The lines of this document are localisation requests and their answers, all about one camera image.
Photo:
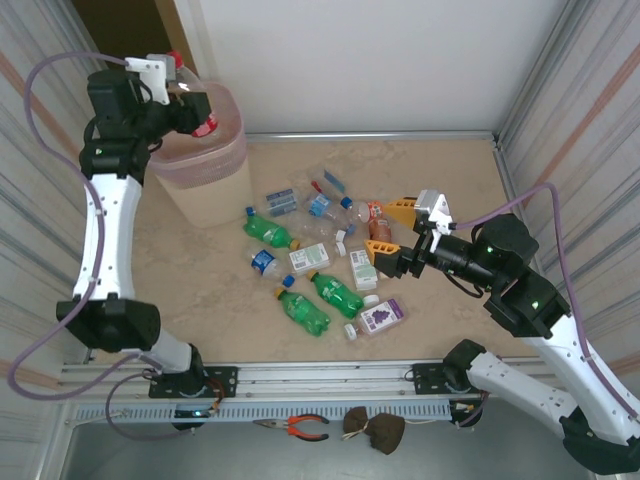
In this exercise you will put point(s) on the pink bin liner bag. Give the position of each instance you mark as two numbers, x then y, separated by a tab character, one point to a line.
210	165

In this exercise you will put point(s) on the green soda bottle yellow cap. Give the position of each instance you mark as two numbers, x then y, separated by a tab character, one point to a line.
267	231
337	296
305	315

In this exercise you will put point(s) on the brown cloth bundle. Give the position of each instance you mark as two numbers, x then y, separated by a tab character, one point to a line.
387	432

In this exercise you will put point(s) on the beige plastic waste bin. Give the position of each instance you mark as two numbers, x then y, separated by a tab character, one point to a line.
220	205

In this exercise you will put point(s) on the aluminium mounting rail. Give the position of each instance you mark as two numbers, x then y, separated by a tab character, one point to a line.
325	375

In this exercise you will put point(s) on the clear bottle light blue label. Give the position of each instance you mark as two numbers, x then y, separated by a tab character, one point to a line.
318	205

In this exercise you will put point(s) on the small circuit board green light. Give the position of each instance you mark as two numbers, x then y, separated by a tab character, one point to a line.
192	413

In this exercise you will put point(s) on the crushed clear bottle white cap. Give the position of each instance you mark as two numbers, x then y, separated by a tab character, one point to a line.
320	229

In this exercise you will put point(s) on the purple grape juice bottle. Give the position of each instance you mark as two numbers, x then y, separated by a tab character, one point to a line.
380	316

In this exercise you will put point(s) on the white green label bottle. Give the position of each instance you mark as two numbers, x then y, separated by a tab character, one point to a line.
310	257
364	270

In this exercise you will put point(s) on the brown tea bottle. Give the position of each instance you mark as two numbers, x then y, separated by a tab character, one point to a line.
381	230

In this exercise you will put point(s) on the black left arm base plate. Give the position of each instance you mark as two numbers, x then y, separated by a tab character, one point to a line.
225	380

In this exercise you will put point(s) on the red label bottle red cap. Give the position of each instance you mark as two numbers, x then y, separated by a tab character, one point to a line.
205	127

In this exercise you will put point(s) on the blue label water bottle blue cap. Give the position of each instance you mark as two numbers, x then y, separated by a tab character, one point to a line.
262	261

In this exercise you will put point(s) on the clear bottle red blue label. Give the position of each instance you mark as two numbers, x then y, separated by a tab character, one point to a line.
332	182

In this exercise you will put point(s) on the clear bottle navy label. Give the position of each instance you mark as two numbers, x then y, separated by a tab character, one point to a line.
280	200

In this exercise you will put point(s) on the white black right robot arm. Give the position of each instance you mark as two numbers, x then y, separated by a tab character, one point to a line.
550	360

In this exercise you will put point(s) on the orange soda bottle orange cap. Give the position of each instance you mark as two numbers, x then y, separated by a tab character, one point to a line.
372	210

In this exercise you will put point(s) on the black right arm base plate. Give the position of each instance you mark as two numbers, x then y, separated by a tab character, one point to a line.
425	377

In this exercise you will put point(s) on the brown wooden door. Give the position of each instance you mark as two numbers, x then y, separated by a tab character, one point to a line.
175	25

